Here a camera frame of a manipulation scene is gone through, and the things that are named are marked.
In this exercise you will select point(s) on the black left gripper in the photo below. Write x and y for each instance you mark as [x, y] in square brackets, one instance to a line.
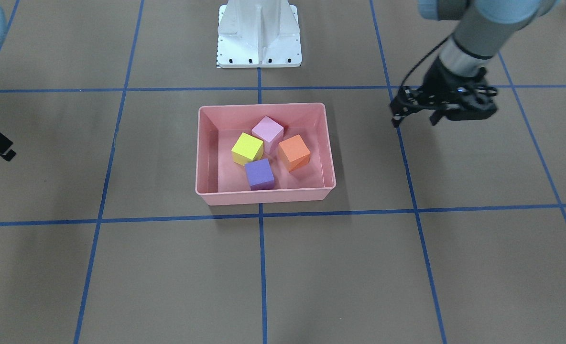
[440, 76]

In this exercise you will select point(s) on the yellow foam block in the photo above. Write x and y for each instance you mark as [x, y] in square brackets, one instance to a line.
[247, 149]

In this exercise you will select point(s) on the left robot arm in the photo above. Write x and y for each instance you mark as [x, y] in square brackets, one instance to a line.
[483, 28]

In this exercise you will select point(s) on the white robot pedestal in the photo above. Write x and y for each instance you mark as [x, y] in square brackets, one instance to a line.
[258, 34]

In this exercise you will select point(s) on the purple foam block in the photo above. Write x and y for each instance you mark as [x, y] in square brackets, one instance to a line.
[259, 175]

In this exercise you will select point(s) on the pink foam block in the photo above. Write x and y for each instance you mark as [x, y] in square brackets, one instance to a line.
[270, 132]

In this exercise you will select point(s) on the orange foam block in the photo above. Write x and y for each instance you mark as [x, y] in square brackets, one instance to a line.
[294, 153]

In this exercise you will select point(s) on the pink plastic bin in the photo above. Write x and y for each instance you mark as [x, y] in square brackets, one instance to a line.
[221, 181]

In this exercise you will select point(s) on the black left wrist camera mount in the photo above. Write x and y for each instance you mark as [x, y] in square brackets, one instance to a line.
[472, 98]

